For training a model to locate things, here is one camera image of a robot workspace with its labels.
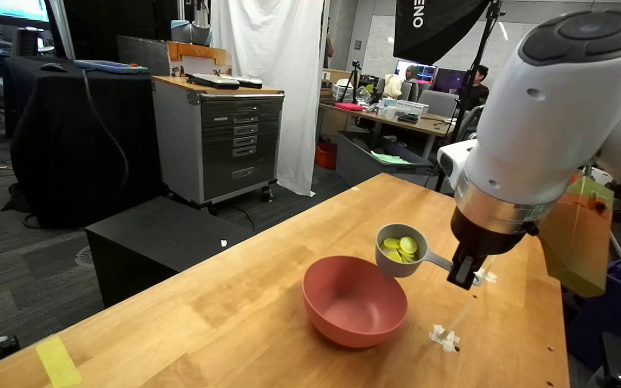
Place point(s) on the black keyboard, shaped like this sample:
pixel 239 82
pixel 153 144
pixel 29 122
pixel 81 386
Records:
pixel 213 79

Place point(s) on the red box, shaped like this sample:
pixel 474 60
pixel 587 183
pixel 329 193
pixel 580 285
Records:
pixel 324 153

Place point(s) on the black draped table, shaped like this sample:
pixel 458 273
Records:
pixel 66 143

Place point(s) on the black softbox light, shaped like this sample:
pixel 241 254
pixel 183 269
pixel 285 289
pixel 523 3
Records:
pixel 431 28

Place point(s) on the yellow and white candy pieces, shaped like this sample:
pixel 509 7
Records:
pixel 399 248

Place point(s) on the black backdrop panel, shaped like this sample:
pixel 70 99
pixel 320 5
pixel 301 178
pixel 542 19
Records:
pixel 108 24

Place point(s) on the black light stand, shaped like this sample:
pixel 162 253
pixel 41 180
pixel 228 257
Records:
pixel 473 65

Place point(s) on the grey measuring cup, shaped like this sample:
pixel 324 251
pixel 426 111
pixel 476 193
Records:
pixel 398 267

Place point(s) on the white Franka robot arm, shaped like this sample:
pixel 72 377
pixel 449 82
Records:
pixel 562 108

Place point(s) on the bright monitor screen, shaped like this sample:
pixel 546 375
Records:
pixel 10 8

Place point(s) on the open wooden box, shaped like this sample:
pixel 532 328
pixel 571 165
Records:
pixel 195 55

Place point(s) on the white curtain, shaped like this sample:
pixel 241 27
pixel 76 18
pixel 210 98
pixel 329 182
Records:
pixel 275 71

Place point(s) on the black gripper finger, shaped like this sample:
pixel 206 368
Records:
pixel 463 275

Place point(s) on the dark mug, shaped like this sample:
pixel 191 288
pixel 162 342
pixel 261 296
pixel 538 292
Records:
pixel 29 41

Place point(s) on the clear plastic stick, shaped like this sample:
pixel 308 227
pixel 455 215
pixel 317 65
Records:
pixel 460 315

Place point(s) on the purple laptop screen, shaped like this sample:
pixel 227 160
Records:
pixel 449 79

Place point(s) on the small white tape piece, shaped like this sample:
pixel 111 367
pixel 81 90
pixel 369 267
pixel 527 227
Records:
pixel 488 276

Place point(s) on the black low platform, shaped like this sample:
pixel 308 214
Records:
pixel 151 237

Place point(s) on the yellow tape strip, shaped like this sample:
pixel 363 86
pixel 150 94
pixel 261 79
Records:
pixel 57 363

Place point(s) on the blue plastic bin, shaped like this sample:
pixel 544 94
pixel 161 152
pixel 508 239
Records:
pixel 613 309

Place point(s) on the pink bowl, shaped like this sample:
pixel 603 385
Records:
pixel 355 309

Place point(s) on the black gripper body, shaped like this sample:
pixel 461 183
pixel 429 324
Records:
pixel 486 237

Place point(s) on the cluttered wooden desk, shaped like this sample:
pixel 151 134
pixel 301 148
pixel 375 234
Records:
pixel 410 124

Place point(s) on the grey metal drawer cabinet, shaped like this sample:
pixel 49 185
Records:
pixel 231 143

